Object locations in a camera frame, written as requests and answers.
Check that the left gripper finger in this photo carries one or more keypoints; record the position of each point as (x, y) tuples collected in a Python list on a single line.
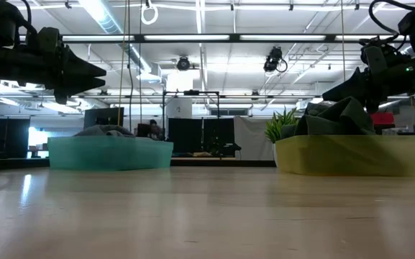
[(81, 85), (81, 68)]

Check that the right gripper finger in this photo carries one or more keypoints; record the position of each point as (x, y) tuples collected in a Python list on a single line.
[(347, 96), (356, 81)]

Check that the dark green clothes pile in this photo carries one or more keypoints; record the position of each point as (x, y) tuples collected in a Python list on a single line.
[(351, 115)]

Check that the red box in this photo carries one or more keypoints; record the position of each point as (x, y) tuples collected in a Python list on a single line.
[(381, 118)]

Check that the black computer monitor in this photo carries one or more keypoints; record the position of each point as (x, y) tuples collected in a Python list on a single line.
[(103, 118)]

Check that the yellow translucent plastic bin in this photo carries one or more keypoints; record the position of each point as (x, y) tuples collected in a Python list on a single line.
[(354, 156)]

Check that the black overhead light beam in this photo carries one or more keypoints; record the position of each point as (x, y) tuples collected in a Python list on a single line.
[(139, 37)]

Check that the small green potted plant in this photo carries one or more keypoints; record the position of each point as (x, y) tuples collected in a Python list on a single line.
[(279, 126)]

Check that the teal translucent plastic bin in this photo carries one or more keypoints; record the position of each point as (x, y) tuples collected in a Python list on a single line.
[(110, 154)]

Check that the person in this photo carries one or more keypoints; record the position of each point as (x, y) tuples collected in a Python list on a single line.
[(154, 129)]

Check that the black ceiling spotlight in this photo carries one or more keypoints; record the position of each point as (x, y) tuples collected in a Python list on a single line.
[(183, 63)]

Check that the white cloth cover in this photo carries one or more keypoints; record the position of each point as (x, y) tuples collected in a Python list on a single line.
[(252, 138)]

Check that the black ceiling camera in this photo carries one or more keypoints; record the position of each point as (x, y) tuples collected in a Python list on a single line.
[(273, 59)]

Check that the black metal stand frame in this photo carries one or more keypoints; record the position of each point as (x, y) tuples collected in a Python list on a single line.
[(192, 92)]

